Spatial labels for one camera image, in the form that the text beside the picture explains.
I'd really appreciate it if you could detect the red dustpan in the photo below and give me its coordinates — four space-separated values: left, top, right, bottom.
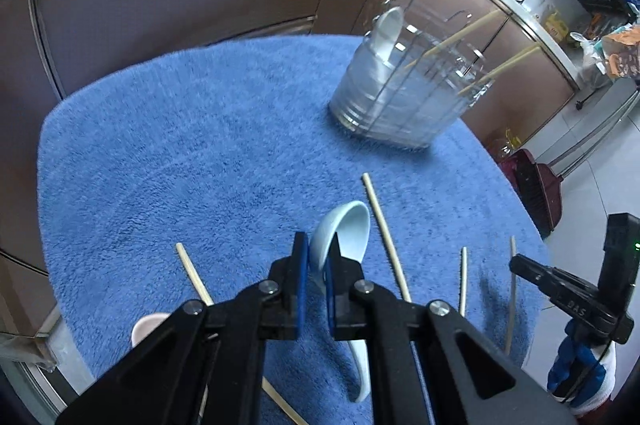
500 148 563 236

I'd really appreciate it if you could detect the wire and plastic utensil holder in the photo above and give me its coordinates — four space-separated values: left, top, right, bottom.
329 0 496 151

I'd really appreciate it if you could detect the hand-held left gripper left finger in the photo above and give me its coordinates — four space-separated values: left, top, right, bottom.
55 232 308 425

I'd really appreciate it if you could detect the group of wooden chopsticks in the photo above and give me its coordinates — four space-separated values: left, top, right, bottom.
175 172 518 425

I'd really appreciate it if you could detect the blue fluffy towel mat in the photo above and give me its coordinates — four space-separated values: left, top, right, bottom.
37 34 551 425

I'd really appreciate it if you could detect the yellow plastic floor bottle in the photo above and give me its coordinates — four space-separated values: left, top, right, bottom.
495 128 523 161

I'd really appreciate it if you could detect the single wooden chopstick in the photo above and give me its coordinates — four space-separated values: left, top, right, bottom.
457 46 542 96
404 10 501 70

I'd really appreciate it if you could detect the yellow detergent bottle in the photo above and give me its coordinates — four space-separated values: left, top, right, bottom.
542 5 568 38

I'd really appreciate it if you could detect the white ceramic spoon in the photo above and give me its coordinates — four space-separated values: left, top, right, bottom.
309 200 372 403
370 6 405 63
131 312 171 348

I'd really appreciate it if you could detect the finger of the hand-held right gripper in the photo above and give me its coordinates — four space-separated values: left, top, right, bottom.
509 253 598 301

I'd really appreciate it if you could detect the person's right hand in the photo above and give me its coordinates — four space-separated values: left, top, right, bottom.
546 319 617 417

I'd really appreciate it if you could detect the brown patterned hanging cloth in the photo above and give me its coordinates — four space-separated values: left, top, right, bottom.
600 25 640 78

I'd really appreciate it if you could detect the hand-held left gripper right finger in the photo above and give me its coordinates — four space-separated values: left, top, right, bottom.
325 235 576 425

